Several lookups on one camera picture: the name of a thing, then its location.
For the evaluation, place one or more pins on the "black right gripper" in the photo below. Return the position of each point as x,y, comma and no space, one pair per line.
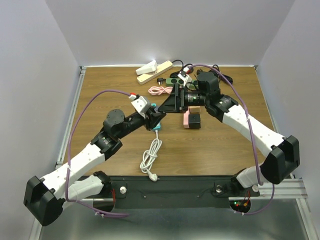
176,102

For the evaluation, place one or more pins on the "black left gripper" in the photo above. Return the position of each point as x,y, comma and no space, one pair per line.
154,119

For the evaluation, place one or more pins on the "pink power strip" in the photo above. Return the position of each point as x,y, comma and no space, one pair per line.
186,120

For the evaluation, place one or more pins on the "black charger block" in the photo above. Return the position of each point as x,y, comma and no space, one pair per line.
194,121

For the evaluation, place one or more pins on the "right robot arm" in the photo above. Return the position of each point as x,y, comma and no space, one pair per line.
282,154

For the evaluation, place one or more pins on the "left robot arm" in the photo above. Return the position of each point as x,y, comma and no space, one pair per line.
44,197

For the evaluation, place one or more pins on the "green power strip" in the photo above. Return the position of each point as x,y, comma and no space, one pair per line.
170,82

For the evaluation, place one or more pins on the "cream power strip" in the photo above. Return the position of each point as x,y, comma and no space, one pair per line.
161,68

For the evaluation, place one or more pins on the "white wedge adapter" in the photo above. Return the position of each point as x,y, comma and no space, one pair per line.
147,68

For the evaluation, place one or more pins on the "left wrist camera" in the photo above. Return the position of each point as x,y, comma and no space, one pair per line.
140,104

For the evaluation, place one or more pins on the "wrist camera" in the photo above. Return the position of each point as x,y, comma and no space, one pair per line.
140,104
184,77

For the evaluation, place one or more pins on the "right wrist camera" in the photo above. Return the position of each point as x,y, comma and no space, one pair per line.
184,77

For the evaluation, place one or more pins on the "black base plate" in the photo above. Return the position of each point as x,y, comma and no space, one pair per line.
170,192

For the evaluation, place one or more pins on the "aluminium frame rail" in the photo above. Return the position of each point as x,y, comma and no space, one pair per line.
37,227

